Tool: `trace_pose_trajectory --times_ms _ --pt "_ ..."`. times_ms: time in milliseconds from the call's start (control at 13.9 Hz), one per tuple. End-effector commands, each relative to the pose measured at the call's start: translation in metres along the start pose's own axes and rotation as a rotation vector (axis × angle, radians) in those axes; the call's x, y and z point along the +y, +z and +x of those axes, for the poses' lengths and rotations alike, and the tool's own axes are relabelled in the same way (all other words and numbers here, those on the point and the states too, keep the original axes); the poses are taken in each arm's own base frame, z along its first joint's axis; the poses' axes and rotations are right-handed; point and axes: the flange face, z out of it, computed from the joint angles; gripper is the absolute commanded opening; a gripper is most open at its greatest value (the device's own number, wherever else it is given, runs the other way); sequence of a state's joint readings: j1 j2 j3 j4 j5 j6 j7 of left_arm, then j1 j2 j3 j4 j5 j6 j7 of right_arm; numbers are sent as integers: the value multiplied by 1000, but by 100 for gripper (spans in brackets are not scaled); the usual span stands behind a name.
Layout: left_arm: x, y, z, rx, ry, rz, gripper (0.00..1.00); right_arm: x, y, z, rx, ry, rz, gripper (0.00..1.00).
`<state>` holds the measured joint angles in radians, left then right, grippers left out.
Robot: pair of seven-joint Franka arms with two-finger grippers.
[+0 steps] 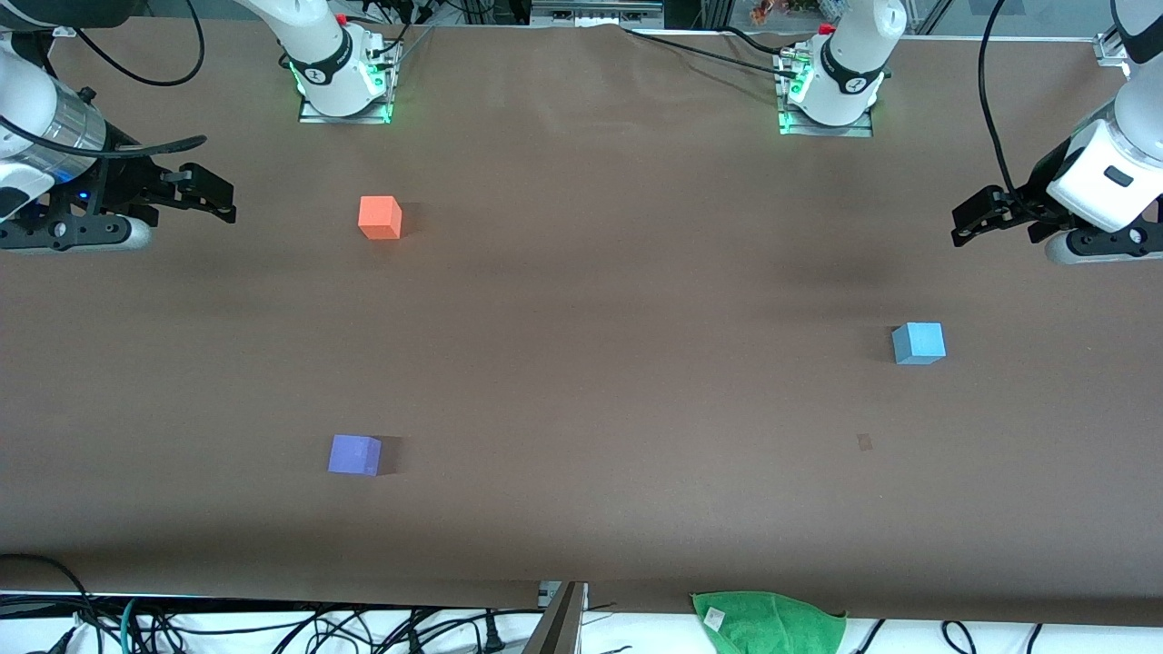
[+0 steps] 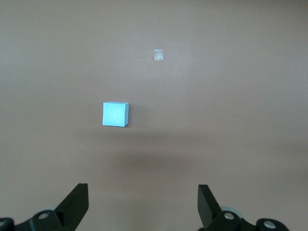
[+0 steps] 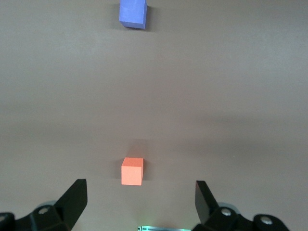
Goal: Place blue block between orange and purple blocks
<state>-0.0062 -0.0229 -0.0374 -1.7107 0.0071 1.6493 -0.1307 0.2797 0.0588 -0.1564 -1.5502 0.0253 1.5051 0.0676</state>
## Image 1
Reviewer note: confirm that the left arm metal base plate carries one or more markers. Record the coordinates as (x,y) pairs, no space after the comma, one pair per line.
(795,129)

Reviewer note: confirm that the blue foam block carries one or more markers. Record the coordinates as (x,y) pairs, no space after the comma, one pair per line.
(919,343)

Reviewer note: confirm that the orange foam block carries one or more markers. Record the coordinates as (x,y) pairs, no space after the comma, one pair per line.
(379,218)

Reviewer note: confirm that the purple foam block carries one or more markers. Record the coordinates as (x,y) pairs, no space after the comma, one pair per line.
(353,455)

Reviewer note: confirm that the green towel cloth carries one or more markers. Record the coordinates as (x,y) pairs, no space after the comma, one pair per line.
(768,625)

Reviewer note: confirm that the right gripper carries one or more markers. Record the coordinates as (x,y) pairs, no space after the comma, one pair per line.
(124,175)

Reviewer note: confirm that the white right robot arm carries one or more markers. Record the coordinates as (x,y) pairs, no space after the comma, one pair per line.
(320,41)

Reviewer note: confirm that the aluminium frame corner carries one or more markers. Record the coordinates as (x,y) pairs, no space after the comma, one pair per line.
(1112,47)
(64,31)

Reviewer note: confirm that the grey metal device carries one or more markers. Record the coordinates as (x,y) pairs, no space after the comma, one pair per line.
(595,11)

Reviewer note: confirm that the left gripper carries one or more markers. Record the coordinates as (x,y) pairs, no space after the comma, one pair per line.
(1038,184)

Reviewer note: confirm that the orange toy figure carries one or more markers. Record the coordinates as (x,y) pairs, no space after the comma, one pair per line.
(768,11)

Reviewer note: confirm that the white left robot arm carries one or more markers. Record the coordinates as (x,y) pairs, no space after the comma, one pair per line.
(854,54)

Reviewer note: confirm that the brown table cover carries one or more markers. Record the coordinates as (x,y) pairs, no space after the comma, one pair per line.
(591,300)

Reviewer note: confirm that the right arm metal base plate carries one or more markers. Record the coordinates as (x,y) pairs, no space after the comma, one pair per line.
(313,113)

